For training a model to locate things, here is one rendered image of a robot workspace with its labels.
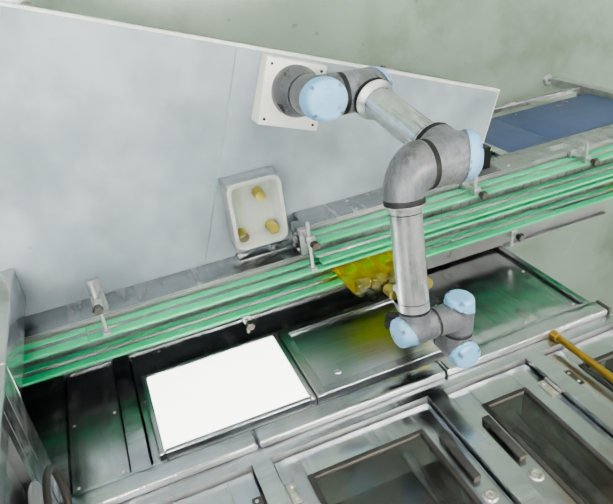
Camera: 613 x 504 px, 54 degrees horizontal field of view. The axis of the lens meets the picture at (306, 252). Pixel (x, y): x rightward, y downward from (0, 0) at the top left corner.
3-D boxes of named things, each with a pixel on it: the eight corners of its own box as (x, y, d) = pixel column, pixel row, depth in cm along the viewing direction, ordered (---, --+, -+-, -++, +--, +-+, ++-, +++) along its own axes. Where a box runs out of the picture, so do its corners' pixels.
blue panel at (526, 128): (276, 214, 247) (315, 258, 212) (269, 174, 238) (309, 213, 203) (584, 129, 290) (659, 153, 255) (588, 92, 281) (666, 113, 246)
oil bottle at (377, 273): (346, 265, 202) (376, 295, 184) (345, 250, 200) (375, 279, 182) (361, 260, 204) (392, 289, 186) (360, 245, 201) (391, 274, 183)
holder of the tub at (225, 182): (234, 254, 200) (240, 265, 193) (218, 178, 186) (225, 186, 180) (282, 241, 204) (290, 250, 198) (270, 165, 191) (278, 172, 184)
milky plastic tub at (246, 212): (231, 241, 197) (238, 252, 189) (218, 178, 186) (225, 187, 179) (280, 227, 201) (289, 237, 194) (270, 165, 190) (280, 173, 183)
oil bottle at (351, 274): (331, 270, 201) (359, 300, 183) (329, 255, 198) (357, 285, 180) (346, 265, 202) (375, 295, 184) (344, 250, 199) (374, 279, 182)
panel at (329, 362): (142, 383, 180) (161, 463, 152) (140, 375, 179) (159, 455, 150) (406, 295, 204) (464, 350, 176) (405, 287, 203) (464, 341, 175)
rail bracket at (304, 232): (300, 261, 194) (315, 278, 184) (294, 214, 186) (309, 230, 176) (309, 258, 195) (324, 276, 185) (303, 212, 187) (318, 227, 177)
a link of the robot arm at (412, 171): (390, 151, 125) (410, 359, 140) (434, 141, 129) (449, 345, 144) (364, 146, 135) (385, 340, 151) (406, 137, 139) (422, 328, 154)
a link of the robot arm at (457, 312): (444, 311, 142) (442, 348, 147) (483, 298, 146) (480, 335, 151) (425, 295, 148) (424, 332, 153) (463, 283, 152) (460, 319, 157)
